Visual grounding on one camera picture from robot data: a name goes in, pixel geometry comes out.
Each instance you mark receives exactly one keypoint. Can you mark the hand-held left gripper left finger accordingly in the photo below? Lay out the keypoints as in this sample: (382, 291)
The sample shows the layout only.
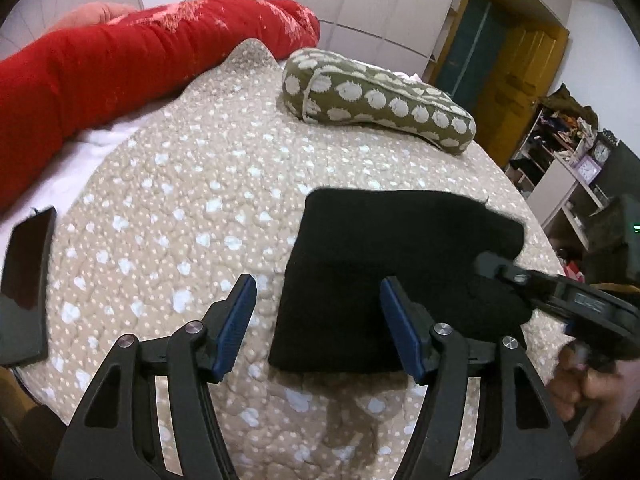
(235, 325)

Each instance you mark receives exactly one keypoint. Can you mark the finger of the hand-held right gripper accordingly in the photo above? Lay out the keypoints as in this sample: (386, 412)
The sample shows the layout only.
(510, 277)

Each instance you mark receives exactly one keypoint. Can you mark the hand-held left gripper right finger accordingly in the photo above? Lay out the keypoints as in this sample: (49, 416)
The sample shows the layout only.
(400, 330)

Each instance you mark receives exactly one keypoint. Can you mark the black pants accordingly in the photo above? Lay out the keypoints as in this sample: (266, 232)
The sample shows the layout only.
(350, 260)

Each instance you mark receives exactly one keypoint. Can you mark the person's right hand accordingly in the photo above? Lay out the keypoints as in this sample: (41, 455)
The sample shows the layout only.
(600, 395)

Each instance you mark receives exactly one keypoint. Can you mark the white cabinet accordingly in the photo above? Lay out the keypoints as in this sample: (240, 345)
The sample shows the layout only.
(555, 195)

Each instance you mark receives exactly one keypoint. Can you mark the purple clock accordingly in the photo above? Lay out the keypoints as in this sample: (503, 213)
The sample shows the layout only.
(588, 169)

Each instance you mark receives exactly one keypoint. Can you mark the beige dotted blanket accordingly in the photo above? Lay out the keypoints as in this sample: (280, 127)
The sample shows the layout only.
(175, 185)

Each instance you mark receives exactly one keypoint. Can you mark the cluttered shoe rack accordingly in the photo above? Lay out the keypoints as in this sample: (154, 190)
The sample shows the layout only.
(555, 130)

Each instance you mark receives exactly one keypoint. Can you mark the black round clock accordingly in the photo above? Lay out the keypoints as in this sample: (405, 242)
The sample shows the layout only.
(603, 149)

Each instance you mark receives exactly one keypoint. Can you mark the yellow wooden door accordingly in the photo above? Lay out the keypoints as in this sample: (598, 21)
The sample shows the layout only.
(520, 90)

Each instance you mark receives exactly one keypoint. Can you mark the dark flat board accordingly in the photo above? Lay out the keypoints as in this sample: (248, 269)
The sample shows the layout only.
(20, 335)

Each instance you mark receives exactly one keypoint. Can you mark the black smartphone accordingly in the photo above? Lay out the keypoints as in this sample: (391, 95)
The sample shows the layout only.
(27, 260)

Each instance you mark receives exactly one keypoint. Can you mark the olive patterned pillow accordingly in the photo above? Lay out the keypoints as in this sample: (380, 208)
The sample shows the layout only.
(370, 100)

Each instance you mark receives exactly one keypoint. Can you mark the white bed sheet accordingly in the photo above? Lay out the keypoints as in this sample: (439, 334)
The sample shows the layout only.
(75, 160)

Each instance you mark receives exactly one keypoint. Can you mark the red floral quilt roll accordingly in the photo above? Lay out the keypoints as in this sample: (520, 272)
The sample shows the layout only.
(100, 70)

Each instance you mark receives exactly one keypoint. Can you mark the pink pillow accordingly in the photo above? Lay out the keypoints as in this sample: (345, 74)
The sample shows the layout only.
(90, 12)

